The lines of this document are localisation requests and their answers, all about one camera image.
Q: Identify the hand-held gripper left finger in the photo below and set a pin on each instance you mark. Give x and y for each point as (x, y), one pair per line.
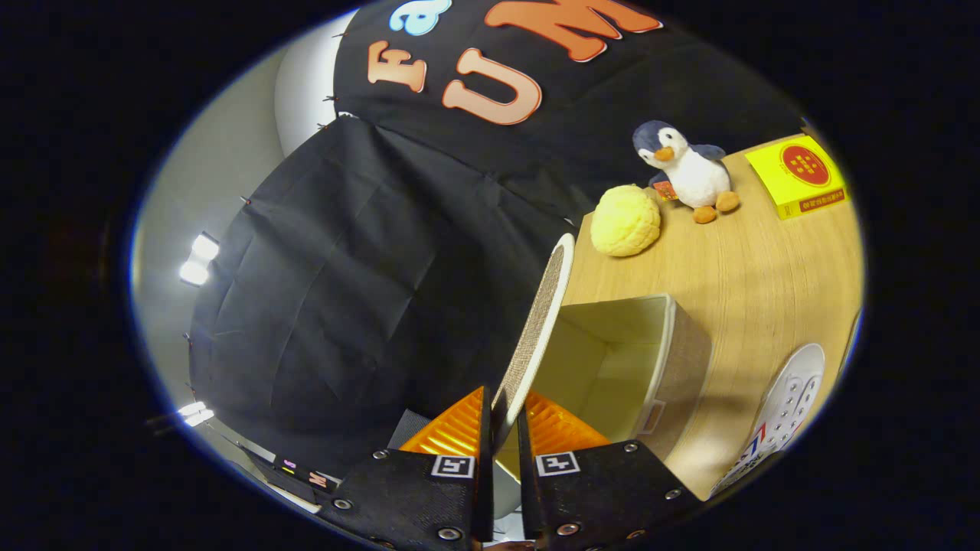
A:
(485, 497)

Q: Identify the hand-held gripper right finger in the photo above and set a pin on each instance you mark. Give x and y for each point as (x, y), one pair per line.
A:
(527, 490)

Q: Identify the beige fabric storage box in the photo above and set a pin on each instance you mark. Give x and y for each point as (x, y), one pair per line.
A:
(612, 360)

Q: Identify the white shoe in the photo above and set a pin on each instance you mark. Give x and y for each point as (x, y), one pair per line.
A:
(788, 405)

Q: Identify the yellow bread plush toy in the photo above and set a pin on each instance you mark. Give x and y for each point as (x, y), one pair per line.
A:
(624, 222)

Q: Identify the ceiling light panel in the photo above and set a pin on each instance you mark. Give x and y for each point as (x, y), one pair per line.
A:
(199, 260)
(196, 414)

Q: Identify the penguin plush toy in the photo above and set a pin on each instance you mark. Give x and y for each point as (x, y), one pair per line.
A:
(697, 180)

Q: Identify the yellow book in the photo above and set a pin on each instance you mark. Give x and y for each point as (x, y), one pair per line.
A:
(796, 172)

